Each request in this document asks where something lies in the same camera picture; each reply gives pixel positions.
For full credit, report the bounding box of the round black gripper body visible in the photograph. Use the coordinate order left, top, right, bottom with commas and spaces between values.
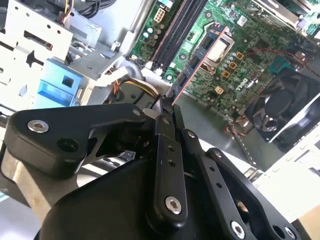
33, 157, 221, 240

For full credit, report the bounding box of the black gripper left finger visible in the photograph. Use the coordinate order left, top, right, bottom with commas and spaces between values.
5, 95, 188, 229

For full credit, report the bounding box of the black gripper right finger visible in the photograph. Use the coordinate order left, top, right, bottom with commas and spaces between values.
173, 103, 301, 240

